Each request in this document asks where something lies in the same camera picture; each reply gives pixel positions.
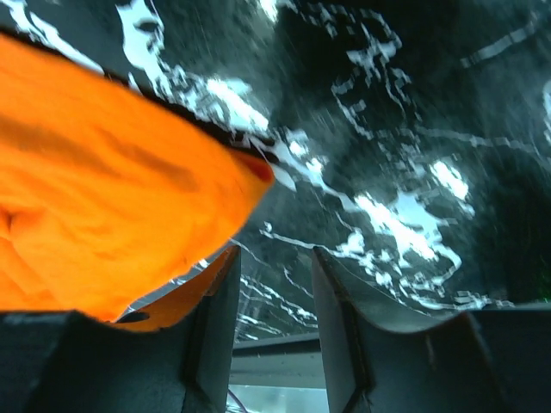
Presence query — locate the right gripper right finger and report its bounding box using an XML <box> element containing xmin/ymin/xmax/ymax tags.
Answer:
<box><xmin>312</xmin><ymin>247</ymin><xmax>508</xmax><ymax>412</ymax></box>

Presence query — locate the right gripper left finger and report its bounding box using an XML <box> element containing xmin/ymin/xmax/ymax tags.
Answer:
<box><xmin>102</xmin><ymin>246</ymin><xmax>241</xmax><ymax>412</ymax></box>

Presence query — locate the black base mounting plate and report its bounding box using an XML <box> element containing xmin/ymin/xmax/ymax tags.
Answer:
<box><xmin>229</xmin><ymin>333</ymin><xmax>325</xmax><ymax>389</ymax></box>

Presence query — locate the orange t shirt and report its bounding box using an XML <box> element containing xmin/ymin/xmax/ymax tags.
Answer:
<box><xmin>1</xmin><ymin>34</ymin><xmax>274</xmax><ymax>321</ymax></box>

